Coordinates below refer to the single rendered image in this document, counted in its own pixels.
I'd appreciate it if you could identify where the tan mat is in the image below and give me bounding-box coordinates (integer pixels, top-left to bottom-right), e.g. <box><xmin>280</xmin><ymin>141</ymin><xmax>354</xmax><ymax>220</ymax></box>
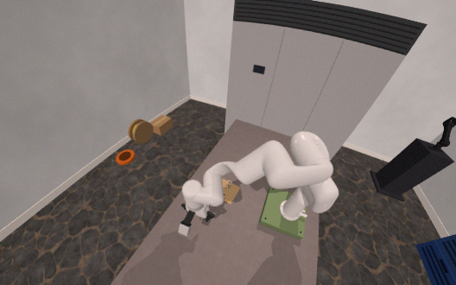
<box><xmin>222</xmin><ymin>179</ymin><xmax>240</xmax><ymax>204</ymax></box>

